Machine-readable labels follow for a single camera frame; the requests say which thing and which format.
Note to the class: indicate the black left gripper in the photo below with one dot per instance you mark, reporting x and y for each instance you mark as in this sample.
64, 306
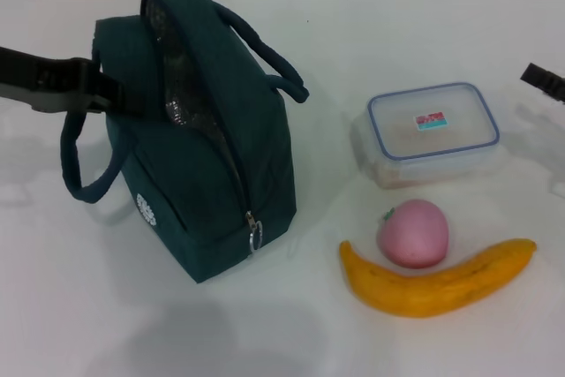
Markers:
44, 81

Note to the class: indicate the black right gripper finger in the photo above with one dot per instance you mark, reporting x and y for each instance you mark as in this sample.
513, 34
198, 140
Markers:
545, 82

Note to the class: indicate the dark green lunch bag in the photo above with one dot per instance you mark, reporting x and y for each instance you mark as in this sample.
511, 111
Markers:
207, 174

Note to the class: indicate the pink toy peach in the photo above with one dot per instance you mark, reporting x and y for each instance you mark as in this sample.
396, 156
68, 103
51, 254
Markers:
415, 236

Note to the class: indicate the yellow banana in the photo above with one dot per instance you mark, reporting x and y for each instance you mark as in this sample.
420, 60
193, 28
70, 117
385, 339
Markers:
419, 293

